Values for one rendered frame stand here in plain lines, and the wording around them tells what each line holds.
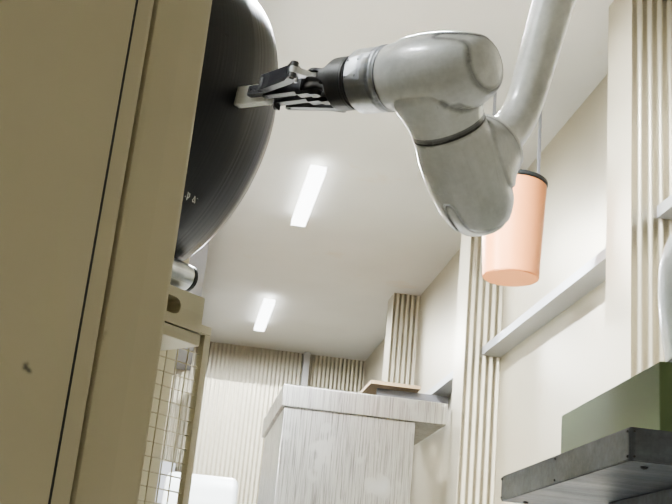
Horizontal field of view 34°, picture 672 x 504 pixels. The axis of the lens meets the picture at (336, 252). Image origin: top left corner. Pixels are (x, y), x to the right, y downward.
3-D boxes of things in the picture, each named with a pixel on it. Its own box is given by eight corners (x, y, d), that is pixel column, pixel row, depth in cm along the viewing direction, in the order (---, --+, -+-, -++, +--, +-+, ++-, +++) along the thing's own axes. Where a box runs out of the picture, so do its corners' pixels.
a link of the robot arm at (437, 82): (358, 59, 140) (391, 148, 146) (459, 44, 130) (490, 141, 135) (401, 25, 147) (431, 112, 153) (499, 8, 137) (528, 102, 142)
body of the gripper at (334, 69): (383, 70, 154) (333, 77, 160) (346, 43, 147) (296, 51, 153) (373, 119, 152) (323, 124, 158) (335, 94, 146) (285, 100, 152)
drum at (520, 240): (554, 273, 599) (557, 174, 618) (487, 263, 594) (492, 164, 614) (532, 292, 634) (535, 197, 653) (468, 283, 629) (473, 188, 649)
